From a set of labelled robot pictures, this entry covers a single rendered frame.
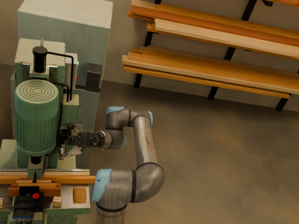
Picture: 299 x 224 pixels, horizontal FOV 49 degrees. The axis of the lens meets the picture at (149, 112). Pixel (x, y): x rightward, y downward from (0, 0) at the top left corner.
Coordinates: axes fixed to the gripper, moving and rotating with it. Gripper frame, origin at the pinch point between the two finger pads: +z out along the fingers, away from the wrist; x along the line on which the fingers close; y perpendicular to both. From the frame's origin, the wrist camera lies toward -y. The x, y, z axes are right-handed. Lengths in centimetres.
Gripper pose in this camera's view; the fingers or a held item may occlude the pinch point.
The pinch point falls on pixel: (64, 139)
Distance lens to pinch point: 149.9
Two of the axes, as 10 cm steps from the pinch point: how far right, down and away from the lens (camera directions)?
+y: 8.4, -0.2, -5.5
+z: -5.5, -0.9, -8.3
